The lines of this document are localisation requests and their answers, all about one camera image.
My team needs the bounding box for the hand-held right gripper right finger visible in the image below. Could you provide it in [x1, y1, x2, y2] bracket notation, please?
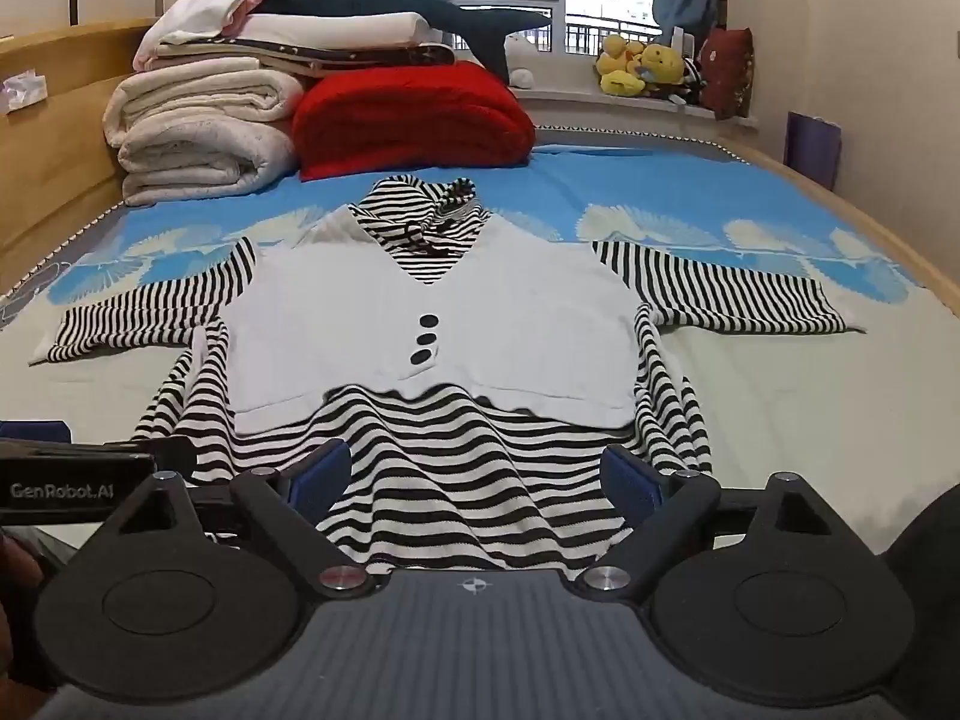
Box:
[577, 444, 871, 602]

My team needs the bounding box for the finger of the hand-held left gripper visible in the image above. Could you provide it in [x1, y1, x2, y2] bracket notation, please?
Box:
[0, 420, 74, 445]
[150, 433, 200, 481]

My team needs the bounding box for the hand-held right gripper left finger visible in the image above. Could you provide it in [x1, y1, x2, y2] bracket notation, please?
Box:
[82, 439, 374, 602]

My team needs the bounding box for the striped and white knit top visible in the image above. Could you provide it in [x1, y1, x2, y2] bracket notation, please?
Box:
[28, 175, 867, 586]

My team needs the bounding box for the blue patterned bed sheet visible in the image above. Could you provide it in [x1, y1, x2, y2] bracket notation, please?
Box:
[0, 124, 960, 593]

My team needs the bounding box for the cream folded quilt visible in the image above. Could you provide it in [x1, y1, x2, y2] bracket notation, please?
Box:
[118, 120, 301, 208]
[103, 56, 305, 149]

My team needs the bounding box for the tissue box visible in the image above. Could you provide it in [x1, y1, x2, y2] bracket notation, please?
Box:
[0, 69, 50, 116]

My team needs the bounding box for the red folded blanket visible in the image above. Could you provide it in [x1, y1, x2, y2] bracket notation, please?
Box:
[291, 62, 538, 182]

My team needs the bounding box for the purple paper bag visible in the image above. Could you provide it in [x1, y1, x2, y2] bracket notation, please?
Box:
[784, 111, 843, 193]

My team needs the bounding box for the black striped plush toy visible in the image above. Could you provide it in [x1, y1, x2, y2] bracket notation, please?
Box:
[677, 60, 710, 107]

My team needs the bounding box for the yellow plush toy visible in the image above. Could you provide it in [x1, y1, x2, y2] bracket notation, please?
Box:
[596, 34, 647, 98]
[634, 43, 688, 100]

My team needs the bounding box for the dark red cushion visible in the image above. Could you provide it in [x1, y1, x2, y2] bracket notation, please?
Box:
[697, 26, 755, 122]

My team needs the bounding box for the small white plush toy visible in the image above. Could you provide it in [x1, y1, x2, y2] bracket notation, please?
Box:
[504, 34, 536, 88]

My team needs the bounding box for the white and pink cloth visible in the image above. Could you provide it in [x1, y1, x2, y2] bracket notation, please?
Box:
[135, 0, 269, 47]

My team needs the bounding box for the white folded blanket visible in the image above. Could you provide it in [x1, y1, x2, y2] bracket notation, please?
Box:
[223, 11, 445, 55]

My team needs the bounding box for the dark teal shark plush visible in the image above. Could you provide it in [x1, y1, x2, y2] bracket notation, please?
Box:
[255, 0, 554, 85]

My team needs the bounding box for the wooden bed frame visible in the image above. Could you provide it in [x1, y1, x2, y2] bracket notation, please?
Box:
[0, 19, 960, 316]

